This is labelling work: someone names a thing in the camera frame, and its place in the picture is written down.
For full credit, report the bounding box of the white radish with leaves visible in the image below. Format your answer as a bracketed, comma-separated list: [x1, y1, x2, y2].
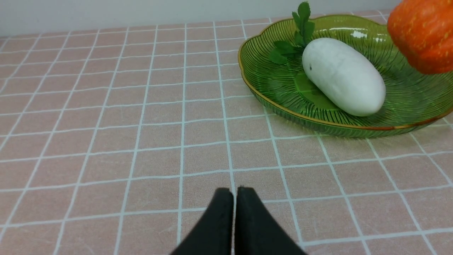
[269, 1, 386, 117]

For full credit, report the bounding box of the orange toy pumpkin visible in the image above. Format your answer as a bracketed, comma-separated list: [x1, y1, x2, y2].
[387, 0, 453, 74]

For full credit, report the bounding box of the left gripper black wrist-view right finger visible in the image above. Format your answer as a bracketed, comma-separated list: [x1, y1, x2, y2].
[234, 187, 306, 255]

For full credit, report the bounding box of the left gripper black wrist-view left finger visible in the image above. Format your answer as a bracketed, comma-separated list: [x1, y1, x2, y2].
[171, 188, 234, 255]

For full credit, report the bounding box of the green ribbed plastic plate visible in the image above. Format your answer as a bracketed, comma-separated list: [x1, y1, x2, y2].
[238, 15, 453, 138]

